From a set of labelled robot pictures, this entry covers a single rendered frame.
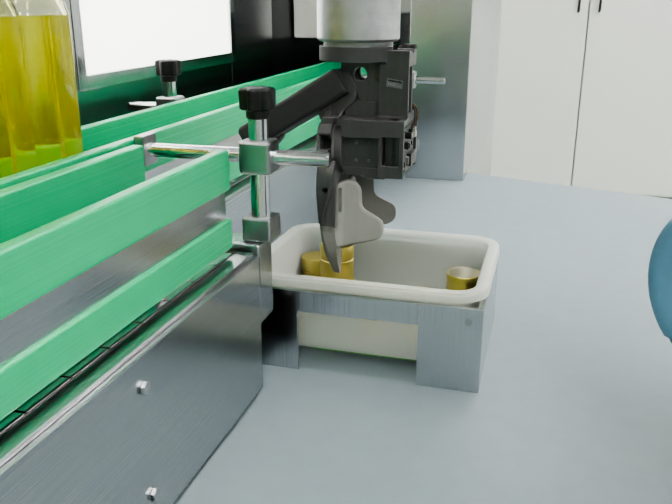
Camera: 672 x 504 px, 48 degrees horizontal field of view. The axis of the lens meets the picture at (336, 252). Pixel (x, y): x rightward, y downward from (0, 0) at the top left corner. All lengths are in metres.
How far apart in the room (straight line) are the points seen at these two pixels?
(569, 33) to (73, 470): 3.88
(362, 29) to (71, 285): 0.36
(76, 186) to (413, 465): 0.31
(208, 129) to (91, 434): 0.43
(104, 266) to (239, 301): 0.16
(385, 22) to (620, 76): 3.54
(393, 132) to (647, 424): 0.32
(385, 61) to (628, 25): 3.52
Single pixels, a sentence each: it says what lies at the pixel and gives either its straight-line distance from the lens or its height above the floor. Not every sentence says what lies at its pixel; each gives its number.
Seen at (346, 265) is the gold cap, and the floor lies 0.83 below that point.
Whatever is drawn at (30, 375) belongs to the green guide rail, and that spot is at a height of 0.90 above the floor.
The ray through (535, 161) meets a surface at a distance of 4.24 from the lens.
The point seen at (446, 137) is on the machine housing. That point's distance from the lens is 1.44.
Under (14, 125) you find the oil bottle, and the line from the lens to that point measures 0.55.
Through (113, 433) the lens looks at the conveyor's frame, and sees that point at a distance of 0.45.
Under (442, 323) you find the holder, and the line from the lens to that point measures 0.65.
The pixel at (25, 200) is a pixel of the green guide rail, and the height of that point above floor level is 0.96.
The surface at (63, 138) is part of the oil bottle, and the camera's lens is 0.60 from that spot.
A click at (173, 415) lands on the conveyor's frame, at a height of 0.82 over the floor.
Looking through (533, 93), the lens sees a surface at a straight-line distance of 4.18.
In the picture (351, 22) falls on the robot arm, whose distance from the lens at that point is 0.67.
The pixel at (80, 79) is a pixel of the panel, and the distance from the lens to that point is 0.88.
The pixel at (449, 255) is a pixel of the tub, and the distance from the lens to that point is 0.80.
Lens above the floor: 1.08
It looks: 19 degrees down
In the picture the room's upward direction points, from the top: straight up
